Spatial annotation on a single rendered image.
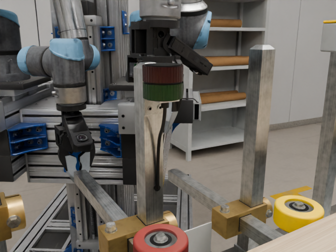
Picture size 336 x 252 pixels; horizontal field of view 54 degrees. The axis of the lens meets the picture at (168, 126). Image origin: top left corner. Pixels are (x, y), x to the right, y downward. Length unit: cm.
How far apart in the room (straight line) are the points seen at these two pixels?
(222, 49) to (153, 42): 316
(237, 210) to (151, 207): 22
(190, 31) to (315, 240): 71
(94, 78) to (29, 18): 190
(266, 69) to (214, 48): 303
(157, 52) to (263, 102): 23
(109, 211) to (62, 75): 33
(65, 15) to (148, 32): 41
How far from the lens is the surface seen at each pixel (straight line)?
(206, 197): 80
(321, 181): 95
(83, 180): 81
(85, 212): 143
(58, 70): 81
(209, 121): 380
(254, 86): 68
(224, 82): 382
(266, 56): 67
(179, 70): 47
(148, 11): 60
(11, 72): 124
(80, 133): 78
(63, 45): 80
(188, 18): 104
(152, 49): 60
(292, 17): 444
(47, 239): 183
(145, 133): 53
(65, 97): 81
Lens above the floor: 119
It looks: 15 degrees down
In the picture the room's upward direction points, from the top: straight up
